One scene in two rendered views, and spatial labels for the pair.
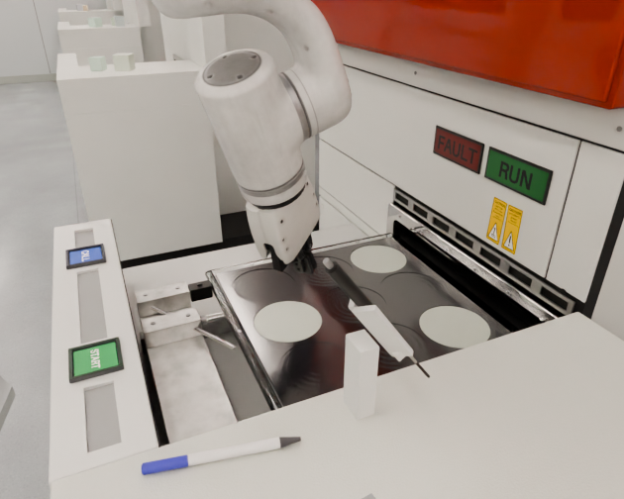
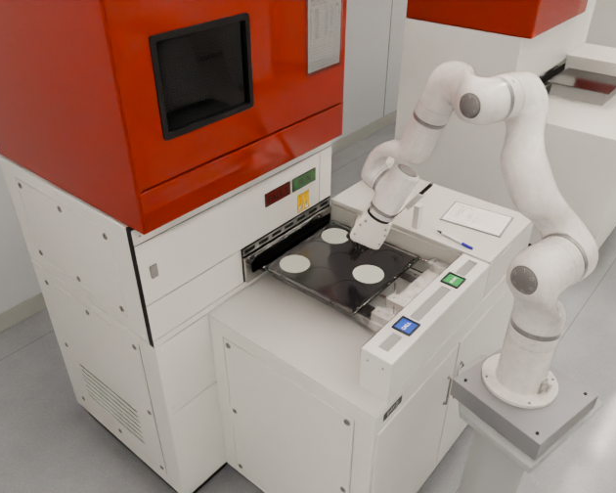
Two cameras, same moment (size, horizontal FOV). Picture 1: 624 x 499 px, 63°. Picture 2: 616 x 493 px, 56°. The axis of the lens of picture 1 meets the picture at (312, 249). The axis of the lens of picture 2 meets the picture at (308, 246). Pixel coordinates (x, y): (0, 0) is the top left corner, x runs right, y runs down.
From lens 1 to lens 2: 202 cm
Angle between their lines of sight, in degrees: 93
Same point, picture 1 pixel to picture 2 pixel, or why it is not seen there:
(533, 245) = (314, 196)
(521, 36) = (318, 130)
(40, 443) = not seen: outside the picture
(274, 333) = (379, 274)
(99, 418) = (467, 269)
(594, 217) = (328, 168)
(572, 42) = (331, 123)
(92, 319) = (437, 297)
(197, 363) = (408, 293)
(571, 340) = (350, 199)
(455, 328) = (336, 235)
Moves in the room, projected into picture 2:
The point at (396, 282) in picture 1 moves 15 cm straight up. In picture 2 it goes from (314, 253) to (314, 215)
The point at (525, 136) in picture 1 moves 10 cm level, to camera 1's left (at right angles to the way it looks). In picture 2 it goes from (303, 164) to (318, 177)
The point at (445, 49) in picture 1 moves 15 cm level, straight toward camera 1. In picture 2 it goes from (288, 155) to (336, 150)
